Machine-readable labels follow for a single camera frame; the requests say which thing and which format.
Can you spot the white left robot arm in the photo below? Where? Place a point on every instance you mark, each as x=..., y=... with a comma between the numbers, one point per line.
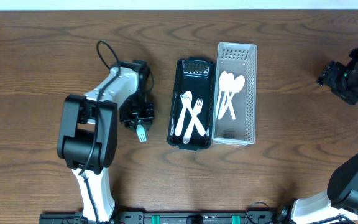
x=88, y=136

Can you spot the white plastic fork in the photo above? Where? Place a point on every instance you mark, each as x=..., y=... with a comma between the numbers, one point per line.
x=187, y=102
x=196, y=110

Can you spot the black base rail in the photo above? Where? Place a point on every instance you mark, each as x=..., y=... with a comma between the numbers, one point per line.
x=257, y=216

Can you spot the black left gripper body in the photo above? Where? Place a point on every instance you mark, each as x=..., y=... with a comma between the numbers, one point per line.
x=137, y=111

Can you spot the mint green plastic fork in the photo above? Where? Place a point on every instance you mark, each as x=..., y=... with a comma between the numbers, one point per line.
x=141, y=133

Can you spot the dark green plastic basket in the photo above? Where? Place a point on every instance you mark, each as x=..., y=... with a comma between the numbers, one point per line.
x=198, y=76

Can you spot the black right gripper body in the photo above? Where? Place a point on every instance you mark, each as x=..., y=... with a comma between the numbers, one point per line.
x=343, y=81

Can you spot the clear perforated plastic basket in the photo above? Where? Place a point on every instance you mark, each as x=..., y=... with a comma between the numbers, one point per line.
x=239, y=59

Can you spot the white plastic spoon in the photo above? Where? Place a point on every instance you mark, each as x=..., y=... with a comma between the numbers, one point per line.
x=179, y=126
x=229, y=88
x=238, y=85

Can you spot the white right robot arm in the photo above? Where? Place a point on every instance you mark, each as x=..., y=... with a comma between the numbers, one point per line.
x=339, y=203

